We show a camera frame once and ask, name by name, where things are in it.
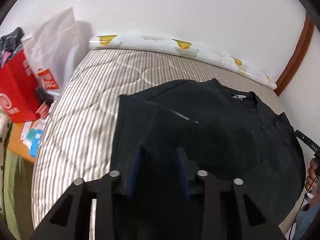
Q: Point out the black long-sleeve sweatshirt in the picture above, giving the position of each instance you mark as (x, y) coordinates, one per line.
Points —
(179, 146)

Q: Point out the striped mattress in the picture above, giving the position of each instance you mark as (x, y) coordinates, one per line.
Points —
(95, 104)

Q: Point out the red paper shopping bag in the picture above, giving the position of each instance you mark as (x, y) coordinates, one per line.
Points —
(19, 98)

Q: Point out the plaid clothes in red bag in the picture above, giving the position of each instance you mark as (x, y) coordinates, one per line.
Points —
(11, 44)

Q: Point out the blue and white packets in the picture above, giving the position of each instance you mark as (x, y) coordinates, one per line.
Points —
(31, 135)

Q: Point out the white floral quilt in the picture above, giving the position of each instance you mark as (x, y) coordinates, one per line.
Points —
(5, 124)

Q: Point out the wooden bedside table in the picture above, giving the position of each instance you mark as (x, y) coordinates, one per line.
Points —
(15, 144)

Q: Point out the person's right hand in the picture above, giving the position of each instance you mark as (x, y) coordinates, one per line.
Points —
(311, 183)

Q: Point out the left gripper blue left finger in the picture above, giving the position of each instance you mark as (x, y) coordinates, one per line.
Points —
(70, 216)

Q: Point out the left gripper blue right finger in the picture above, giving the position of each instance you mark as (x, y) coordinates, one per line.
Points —
(221, 209)

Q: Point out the person's blue jeans legs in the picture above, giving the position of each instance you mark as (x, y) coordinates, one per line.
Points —
(304, 219)

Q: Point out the rolled duck-print sheet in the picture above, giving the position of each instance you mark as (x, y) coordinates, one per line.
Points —
(181, 48)

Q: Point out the brown wooden door frame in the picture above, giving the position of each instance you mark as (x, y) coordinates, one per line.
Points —
(297, 56)

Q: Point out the white Miniso plastic bag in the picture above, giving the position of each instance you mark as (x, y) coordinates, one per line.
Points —
(55, 49)

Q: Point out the green blanket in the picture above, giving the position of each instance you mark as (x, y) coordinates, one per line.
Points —
(17, 195)

